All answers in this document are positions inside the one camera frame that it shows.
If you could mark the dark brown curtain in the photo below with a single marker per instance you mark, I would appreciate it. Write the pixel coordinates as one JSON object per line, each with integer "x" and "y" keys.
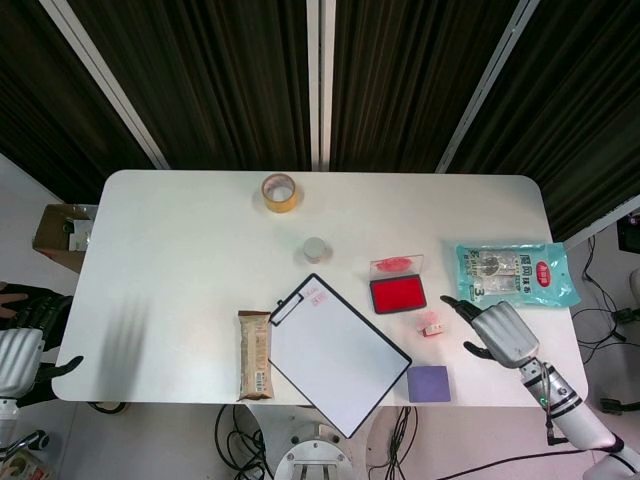
{"x": 225, "y": 75}

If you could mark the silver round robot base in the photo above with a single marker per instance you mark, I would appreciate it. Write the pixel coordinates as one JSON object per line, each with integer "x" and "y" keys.
{"x": 312, "y": 455}

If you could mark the bare person hand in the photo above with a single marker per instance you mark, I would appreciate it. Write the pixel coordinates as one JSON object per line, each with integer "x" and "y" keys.
{"x": 10, "y": 302}

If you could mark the teal snack bag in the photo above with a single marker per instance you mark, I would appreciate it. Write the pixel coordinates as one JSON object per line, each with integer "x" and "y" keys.
{"x": 515, "y": 280}

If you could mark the red white stamp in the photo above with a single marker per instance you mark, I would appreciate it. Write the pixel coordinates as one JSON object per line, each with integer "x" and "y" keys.
{"x": 432, "y": 328}

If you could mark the brown snack package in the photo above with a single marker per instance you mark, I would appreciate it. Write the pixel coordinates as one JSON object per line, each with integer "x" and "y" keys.
{"x": 255, "y": 355}

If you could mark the white frame post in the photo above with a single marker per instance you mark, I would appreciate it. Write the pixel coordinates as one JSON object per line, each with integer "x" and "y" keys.
{"x": 487, "y": 85}
{"x": 105, "y": 85}
{"x": 320, "y": 85}

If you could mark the yellow tape roll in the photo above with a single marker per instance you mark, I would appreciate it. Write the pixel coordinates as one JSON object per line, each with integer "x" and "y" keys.
{"x": 280, "y": 202}

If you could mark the white frame bar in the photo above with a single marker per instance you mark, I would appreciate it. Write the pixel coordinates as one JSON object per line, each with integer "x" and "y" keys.
{"x": 600, "y": 220}

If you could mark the red ink pad clear lid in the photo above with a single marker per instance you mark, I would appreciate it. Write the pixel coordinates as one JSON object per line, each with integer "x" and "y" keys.
{"x": 397, "y": 295}

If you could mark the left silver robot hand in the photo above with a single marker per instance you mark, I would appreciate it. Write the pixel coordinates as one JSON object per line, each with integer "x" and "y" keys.
{"x": 15, "y": 360}

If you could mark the small grey round cap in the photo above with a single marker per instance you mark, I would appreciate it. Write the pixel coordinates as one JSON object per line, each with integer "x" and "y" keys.
{"x": 315, "y": 247}

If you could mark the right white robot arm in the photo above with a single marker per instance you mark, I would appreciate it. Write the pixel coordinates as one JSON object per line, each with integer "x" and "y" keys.
{"x": 575, "y": 415}

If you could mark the colourful printed box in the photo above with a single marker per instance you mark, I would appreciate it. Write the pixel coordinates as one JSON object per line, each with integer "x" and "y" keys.
{"x": 22, "y": 465}

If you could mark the cardboard box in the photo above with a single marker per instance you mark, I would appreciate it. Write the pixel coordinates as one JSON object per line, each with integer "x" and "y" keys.
{"x": 55, "y": 240}

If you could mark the black clipboard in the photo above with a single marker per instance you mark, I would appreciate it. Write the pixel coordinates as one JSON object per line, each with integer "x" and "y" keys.
{"x": 276, "y": 316}

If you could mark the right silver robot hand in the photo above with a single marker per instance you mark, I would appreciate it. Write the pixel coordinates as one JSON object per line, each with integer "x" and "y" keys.
{"x": 505, "y": 332}

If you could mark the white paper sheet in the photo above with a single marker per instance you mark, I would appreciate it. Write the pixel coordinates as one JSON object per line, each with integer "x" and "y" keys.
{"x": 335, "y": 360}

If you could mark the purple block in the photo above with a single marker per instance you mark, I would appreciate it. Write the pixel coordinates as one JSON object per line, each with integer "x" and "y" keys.
{"x": 429, "y": 384}

